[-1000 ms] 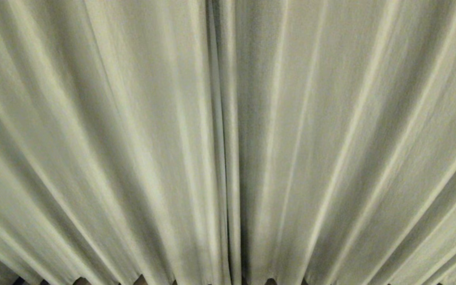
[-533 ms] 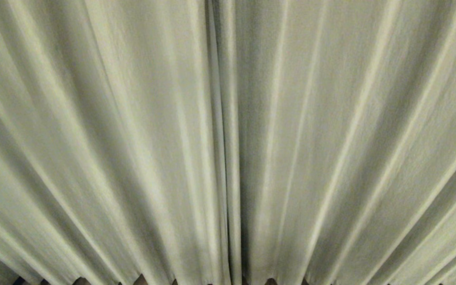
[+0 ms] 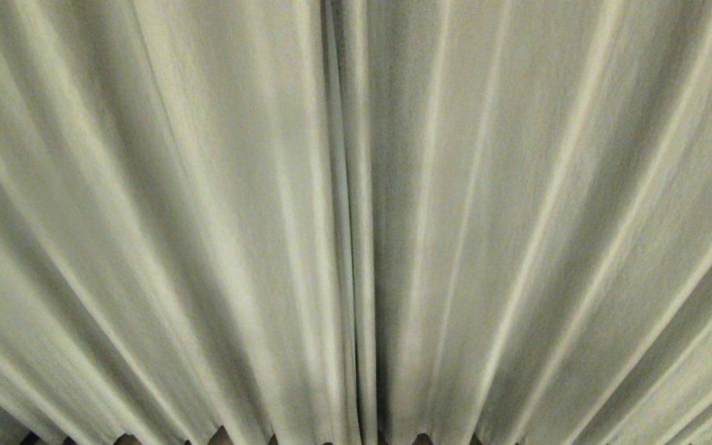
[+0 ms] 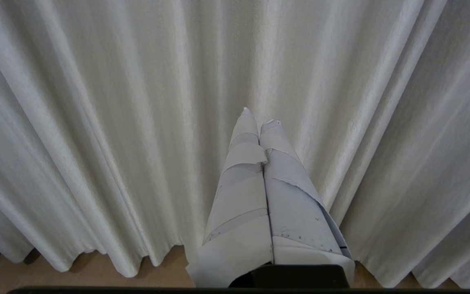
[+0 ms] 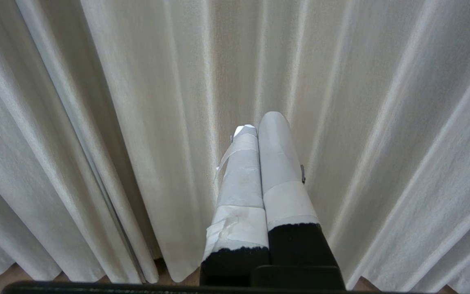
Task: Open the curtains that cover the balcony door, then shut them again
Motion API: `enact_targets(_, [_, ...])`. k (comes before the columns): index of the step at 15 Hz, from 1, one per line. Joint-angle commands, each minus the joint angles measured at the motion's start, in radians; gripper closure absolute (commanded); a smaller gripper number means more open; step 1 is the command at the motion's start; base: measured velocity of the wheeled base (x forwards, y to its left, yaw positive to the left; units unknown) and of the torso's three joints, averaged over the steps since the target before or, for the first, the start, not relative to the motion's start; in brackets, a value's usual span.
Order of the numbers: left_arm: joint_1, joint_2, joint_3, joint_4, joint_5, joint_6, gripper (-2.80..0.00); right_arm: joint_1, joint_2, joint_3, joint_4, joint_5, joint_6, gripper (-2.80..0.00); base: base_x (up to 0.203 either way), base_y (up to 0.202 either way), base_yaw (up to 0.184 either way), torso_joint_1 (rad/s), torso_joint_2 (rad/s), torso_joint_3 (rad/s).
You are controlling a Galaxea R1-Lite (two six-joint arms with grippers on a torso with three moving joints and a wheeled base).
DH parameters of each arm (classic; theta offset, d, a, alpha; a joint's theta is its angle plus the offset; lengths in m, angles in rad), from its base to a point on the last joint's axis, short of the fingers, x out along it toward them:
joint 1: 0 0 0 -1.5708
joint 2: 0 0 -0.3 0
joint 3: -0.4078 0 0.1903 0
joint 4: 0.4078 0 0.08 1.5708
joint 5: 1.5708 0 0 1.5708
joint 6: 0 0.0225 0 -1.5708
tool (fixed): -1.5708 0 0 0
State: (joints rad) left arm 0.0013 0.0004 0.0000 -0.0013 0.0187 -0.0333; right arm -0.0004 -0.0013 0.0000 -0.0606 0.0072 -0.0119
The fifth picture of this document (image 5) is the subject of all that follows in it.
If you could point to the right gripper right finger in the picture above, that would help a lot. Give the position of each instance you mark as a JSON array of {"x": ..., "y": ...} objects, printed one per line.
[{"x": 284, "y": 192}]

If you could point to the white fabric curtain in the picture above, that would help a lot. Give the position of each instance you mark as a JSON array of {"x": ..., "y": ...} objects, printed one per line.
[
  {"x": 382, "y": 134},
  {"x": 23, "y": 171}
]

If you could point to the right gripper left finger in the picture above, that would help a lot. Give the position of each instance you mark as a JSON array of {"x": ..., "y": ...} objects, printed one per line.
[{"x": 241, "y": 192}]

